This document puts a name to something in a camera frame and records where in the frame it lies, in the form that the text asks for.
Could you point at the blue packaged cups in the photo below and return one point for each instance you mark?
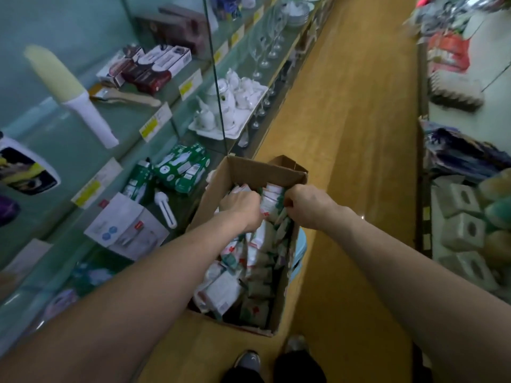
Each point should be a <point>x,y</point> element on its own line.
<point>226,5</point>

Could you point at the hanging packaged goods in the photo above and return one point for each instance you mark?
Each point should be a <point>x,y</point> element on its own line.
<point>459,12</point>

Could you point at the red white packaged box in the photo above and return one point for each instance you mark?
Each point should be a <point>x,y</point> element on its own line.
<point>116,66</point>
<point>160,67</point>

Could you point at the blue plastic stool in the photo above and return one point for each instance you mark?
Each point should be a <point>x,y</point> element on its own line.
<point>298,253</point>

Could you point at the person's right hand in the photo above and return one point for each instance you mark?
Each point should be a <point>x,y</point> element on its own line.
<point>310,205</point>

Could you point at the black cap white bottle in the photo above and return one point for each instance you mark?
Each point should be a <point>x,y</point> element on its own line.
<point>6,209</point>
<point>24,167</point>

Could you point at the dark plastic bags bundle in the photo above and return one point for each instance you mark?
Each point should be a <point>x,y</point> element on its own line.
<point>463,151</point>

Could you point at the slim green white box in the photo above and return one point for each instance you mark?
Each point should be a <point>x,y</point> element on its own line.
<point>100,275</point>

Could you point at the beige round container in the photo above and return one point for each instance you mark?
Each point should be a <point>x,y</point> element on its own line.
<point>497,186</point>
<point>498,247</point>

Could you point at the white ceramic tea set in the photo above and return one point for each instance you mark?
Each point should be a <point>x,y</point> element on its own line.
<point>227,103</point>

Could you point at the white printed box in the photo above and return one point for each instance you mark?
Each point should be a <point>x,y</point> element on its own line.
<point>124,227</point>

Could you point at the stack of white bowls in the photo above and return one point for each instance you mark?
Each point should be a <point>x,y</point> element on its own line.
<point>297,12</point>

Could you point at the green bulb boxes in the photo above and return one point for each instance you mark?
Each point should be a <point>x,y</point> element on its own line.
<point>180,167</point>

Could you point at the green round container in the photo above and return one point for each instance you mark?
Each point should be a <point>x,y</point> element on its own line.
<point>500,213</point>

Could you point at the red mesh bag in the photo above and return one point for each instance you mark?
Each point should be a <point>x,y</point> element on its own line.
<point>449,51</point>

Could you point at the person's black trousers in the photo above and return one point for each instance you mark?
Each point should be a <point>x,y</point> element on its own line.
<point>287,371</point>

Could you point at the beige tissue box holder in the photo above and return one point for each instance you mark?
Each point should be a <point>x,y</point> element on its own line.
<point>477,271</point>
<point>465,233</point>
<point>457,199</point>

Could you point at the person's right forearm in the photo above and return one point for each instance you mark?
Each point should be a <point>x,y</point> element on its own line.
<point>423,291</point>

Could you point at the brown cardboard box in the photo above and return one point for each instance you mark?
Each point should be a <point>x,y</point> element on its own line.
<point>289,162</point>
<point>209,199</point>

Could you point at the pile of packets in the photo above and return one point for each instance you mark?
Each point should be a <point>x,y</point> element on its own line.
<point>239,275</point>

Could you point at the person's left hand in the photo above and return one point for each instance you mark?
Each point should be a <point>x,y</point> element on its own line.
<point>241,209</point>

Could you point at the person's black white shoe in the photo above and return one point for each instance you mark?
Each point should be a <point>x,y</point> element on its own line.
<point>249,361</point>
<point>295,344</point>

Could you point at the metal store shelving unit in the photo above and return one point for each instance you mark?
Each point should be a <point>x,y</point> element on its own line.
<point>479,99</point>

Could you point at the person's left forearm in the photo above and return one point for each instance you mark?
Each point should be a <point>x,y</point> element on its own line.
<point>112,315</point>

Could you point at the white textured pack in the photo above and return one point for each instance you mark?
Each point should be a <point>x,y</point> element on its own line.
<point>457,90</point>

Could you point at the white tube lamp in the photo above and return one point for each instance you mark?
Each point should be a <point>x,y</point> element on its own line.
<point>165,209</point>

